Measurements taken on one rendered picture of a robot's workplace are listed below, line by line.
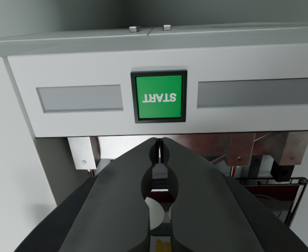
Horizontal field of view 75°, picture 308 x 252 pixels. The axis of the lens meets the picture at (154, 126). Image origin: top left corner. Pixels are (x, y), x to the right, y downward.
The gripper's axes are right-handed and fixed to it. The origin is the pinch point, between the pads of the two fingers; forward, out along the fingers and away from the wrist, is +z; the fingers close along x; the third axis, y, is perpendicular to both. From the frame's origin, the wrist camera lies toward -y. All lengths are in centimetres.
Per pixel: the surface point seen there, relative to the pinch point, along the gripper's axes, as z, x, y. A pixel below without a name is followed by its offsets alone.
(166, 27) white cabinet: 43.7, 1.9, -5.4
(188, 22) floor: 106, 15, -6
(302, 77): 9.7, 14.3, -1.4
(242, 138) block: 14.9, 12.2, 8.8
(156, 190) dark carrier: 15.7, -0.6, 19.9
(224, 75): 9.7, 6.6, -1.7
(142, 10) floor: 106, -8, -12
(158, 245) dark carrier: 15.9, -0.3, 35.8
